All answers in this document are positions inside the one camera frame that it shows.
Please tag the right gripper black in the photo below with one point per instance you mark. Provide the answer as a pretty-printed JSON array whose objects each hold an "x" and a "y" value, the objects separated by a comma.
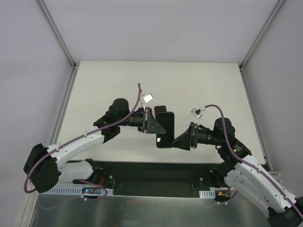
[{"x": 193, "y": 135}]

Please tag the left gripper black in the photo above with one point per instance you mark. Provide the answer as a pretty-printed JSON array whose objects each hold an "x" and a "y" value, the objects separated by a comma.
[{"x": 146, "y": 120}]

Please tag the black phone case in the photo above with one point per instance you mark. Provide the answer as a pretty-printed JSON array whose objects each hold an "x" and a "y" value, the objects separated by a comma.
[{"x": 174, "y": 125}]

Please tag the blue phone black screen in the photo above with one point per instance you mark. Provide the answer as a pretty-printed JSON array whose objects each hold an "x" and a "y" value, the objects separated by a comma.
[{"x": 160, "y": 109}]

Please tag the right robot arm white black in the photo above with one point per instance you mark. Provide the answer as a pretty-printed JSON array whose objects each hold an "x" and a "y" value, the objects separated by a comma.
[{"x": 242, "y": 172}]

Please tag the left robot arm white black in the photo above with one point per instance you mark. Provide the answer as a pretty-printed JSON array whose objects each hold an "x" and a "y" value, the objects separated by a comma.
[{"x": 48, "y": 166}]

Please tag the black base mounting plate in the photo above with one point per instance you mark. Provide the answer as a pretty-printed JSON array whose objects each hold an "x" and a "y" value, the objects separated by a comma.
[{"x": 180, "y": 180}]

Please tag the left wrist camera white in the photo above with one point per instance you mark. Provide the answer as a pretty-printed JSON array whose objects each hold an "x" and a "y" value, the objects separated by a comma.
[{"x": 146, "y": 98}]

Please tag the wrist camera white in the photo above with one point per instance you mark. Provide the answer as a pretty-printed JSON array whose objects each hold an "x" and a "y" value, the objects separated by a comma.
[
  {"x": 197, "y": 113},
  {"x": 146, "y": 98}
]

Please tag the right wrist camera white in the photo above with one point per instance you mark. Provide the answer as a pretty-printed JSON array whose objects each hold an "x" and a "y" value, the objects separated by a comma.
[{"x": 197, "y": 113}]

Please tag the right white cable duct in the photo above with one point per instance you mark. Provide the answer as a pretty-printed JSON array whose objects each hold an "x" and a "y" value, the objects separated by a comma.
[{"x": 210, "y": 194}]

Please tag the white cable duct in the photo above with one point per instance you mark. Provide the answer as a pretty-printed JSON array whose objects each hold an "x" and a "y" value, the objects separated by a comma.
[
  {"x": 75, "y": 190},
  {"x": 210, "y": 194}
]

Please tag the left white cable duct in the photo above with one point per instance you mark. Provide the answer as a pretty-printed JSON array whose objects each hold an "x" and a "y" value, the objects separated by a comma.
[{"x": 75, "y": 190}]

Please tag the right aluminium frame post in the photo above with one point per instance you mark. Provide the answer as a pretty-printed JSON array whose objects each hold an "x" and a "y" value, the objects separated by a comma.
[{"x": 265, "y": 27}]

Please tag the aluminium frame post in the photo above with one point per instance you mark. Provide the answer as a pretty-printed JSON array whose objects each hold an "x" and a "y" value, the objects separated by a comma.
[
  {"x": 265, "y": 27},
  {"x": 56, "y": 33}
]

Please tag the left aluminium frame post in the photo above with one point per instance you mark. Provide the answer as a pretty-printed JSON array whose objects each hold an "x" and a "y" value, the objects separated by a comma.
[{"x": 56, "y": 33}]

